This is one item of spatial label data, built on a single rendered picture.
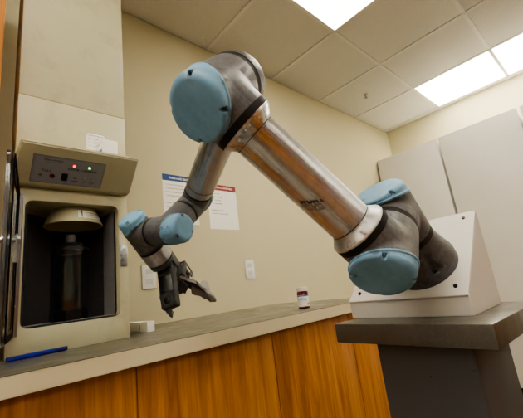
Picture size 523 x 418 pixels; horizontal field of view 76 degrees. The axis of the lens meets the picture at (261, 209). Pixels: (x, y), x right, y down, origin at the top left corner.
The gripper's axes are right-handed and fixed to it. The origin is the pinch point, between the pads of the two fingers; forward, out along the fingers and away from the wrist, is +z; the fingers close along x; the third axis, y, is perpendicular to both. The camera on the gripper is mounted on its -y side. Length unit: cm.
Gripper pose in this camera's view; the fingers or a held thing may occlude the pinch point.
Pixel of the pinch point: (193, 311)
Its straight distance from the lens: 107.5
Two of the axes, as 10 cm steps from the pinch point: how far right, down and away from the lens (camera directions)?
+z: 3.9, 7.9, 4.7
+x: -9.2, 3.7, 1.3
